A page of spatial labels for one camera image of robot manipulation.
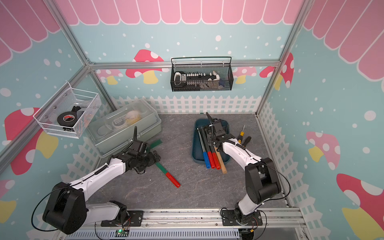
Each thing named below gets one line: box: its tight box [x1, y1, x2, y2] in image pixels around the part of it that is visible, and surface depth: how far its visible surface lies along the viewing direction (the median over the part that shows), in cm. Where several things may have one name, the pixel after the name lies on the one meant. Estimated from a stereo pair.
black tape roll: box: [57, 111, 78, 128], surface depth 71 cm
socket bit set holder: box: [173, 71, 219, 90], surface depth 90 cm
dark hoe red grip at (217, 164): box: [205, 129, 220, 170], surface depth 87 cm
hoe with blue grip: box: [197, 128, 211, 169], surface depth 89 cm
